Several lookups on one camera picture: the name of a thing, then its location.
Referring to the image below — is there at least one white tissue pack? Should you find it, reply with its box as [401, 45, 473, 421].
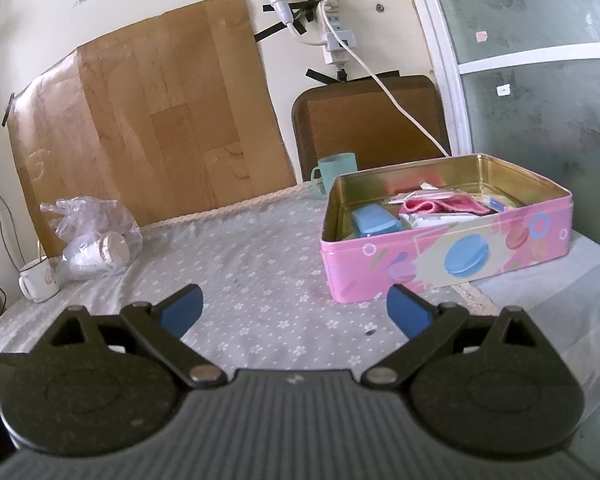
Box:
[398, 212, 481, 230]

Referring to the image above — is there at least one blue soft pack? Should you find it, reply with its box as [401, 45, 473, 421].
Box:
[351, 204, 402, 237]

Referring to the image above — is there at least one pink towel cloth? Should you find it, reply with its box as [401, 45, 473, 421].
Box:
[399, 195, 492, 216]

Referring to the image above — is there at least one pink cookie tin box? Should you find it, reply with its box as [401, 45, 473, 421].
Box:
[321, 154, 573, 304]

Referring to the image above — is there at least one grey floral tablecloth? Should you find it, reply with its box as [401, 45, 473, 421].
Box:
[0, 182, 600, 401]

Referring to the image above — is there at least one clear plastic bag with cups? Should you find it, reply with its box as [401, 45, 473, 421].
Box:
[40, 196, 143, 283]

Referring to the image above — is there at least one white floral mug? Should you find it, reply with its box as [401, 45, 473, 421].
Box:
[18, 257, 60, 304]

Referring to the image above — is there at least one teal plastic mug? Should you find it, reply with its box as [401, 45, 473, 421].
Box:
[310, 152, 358, 196]

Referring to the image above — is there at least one large cardboard sheet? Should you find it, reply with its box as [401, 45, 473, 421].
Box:
[8, 0, 294, 256]

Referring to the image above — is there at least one white power strip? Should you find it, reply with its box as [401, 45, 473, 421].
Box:
[316, 0, 356, 70]

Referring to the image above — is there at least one frosted glass window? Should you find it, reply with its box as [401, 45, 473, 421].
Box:
[415, 0, 600, 243]

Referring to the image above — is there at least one white power cable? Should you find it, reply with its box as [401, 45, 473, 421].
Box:
[322, 8, 451, 158]

